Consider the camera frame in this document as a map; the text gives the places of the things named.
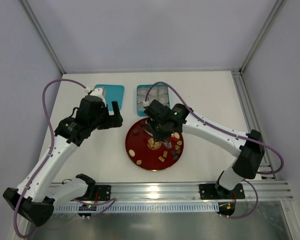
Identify right black mount plate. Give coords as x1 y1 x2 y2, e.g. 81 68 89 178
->
198 182 246 200

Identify right frame post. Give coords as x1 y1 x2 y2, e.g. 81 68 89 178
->
239 0 287 75

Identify aluminium rail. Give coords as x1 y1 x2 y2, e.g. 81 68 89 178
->
49 181 293 201

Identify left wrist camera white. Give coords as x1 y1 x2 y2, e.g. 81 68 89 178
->
89 87 107 105

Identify black mount plate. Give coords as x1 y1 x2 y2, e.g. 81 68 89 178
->
198 182 246 200
92 184 112 202

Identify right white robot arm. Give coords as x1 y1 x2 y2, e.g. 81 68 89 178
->
143 100 265 199

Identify frame post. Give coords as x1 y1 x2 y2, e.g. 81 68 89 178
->
239 0 287 75
18 0 66 75

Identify white round swirl chocolate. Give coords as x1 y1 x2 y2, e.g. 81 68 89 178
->
128 149 136 157

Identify metal tongs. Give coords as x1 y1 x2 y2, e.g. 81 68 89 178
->
144 128 172 149

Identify teal tin lid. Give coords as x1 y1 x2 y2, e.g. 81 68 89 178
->
95 84 125 111

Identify red round tray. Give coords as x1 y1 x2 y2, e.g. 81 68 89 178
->
125 117 185 172

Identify left black mount plate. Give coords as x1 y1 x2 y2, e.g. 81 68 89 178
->
92 184 112 202

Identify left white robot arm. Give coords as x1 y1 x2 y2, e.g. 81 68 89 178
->
3 95 123 227

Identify slotted cable duct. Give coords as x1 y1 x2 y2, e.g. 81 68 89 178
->
54 201 219 215

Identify teal tin box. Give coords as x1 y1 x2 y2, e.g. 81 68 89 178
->
136 84 173 117

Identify left frame post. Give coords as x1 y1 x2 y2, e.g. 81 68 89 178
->
18 0 66 75

